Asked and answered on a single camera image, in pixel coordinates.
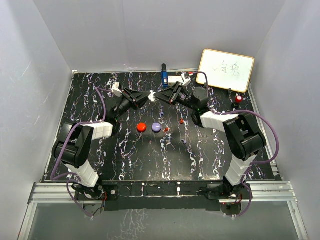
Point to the white earbud charging case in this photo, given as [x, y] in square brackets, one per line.
[151, 96]

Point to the white pink cardboard box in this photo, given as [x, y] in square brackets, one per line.
[172, 80]

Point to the blue black device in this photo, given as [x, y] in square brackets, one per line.
[164, 75]

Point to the red earbud charging case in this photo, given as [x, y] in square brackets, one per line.
[141, 127]

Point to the white whiteboard with wooden frame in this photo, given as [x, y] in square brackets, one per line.
[225, 70]

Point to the black front base bar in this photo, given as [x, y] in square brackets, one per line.
[173, 195]

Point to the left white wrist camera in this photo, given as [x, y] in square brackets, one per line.
[116, 89]

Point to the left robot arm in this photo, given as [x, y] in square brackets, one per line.
[73, 144]

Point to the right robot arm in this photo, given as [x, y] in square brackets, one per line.
[244, 136]

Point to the purple earbud charging case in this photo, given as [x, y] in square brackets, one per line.
[156, 127]

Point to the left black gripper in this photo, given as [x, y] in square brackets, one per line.
[141, 97]

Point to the red emergency stop button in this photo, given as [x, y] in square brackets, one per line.
[237, 101]

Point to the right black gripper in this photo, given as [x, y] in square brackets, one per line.
[170, 94]

